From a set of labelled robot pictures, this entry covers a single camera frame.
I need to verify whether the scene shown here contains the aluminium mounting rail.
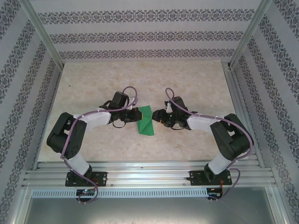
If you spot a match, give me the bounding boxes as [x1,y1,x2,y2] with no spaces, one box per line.
[22,160,278,189]

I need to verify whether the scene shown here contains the left gripper black wire loop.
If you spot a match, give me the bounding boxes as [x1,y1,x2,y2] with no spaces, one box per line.
[111,116,128,129]

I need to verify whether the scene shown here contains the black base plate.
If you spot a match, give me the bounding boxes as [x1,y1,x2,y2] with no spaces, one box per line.
[65,171,108,187]
[189,170,233,187]

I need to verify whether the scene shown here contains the left small circuit board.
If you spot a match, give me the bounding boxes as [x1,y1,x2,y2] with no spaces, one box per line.
[76,189,96,196]

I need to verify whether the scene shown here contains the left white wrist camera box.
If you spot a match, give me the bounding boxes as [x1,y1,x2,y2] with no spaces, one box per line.
[127,97,138,110]

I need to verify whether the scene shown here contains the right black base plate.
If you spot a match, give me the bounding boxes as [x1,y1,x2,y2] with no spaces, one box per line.
[189,170,233,187]

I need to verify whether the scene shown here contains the right small circuit board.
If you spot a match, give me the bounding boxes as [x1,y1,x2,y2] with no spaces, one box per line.
[208,188,223,198]

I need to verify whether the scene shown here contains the green square paper sheet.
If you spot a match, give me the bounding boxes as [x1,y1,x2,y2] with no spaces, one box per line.
[136,105,155,136]

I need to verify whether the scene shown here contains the right aluminium frame post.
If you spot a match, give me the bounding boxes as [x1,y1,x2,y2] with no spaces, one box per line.
[228,0,274,70]

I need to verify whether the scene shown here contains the aluminium side rail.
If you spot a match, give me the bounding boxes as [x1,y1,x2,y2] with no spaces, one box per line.
[222,61,266,168]

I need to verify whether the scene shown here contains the grey metal sheet panel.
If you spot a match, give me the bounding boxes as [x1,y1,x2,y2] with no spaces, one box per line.
[22,197,285,224]

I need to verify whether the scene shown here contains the gripper black wire loop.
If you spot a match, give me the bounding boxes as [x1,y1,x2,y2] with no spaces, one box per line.
[171,121,188,131]
[111,116,128,129]

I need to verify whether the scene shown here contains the left aluminium frame post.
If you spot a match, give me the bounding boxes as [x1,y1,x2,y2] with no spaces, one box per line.
[20,0,65,70]

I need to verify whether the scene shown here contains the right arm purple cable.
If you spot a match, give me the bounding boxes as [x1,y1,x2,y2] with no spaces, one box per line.
[164,87,254,203]

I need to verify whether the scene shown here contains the aluminium frame post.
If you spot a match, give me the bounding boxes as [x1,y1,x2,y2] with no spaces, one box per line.
[228,0,274,70]
[20,0,65,70]

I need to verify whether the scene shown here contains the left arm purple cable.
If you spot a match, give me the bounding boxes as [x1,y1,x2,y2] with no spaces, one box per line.
[60,86,139,204]

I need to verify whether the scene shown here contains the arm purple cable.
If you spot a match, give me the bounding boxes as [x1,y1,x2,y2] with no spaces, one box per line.
[164,87,254,203]
[60,86,139,204]

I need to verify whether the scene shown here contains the small circuit board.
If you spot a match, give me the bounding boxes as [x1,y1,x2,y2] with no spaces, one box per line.
[76,189,96,196]
[208,188,223,198]

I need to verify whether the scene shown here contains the slotted grey cable duct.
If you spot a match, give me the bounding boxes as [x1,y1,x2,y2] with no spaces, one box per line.
[31,188,209,199]

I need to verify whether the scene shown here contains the right gripper black wire loop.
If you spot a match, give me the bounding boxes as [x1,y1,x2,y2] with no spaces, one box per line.
[171,121,188,131]

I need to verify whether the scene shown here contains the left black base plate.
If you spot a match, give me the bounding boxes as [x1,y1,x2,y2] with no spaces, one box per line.
[65,171,108,187]

